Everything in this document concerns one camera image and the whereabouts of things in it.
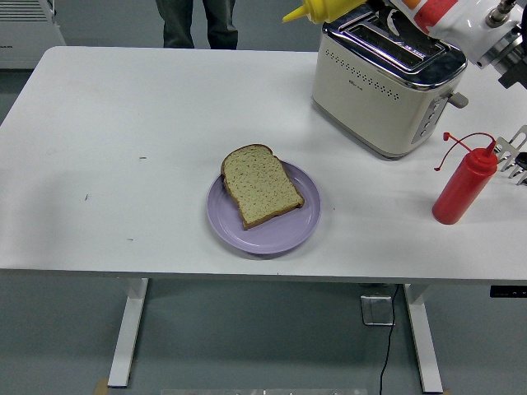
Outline white appliance with vents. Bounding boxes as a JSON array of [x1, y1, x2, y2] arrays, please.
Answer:
[[0, 0, 67, 70]]

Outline black desk control panel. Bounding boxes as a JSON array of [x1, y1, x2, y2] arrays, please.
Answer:
[[489, 285, 527, 298]]

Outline bread slice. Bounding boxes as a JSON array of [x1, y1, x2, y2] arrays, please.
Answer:
[[222, 143, 305, 230], [220, 162, 244, 219]]

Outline red squeeze bottle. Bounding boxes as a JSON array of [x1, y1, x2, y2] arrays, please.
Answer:
[[431, 131, 498, 225]]

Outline metal floor socket box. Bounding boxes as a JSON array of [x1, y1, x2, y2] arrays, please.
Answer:
[[361, 294, 396, 327]]

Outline yellow squeeze bottle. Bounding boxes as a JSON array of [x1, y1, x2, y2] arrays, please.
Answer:
[[282, 0, 367, 25]]

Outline black floor cable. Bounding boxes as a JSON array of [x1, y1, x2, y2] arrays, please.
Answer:
[[378, 286, 400, 395]]

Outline cream and chrome toaster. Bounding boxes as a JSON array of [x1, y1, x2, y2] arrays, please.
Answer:
[[310, 11, 469, 160]]

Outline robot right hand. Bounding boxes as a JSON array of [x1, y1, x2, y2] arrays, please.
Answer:
[[366, 0, 512, 63]]

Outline purple plate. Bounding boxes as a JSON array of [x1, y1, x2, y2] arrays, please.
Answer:
[[205, 159, 322, 255]]

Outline person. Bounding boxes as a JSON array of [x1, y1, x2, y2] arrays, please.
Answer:
[[155, 0, 239, 51]]

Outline white table leg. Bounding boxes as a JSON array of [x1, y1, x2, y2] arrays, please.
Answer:
[[403, 283, 445, 394], [107, 277, 149, 388]]

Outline silver metal tongs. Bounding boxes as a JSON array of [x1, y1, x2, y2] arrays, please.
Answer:
[[492, 123, 527, 186]]

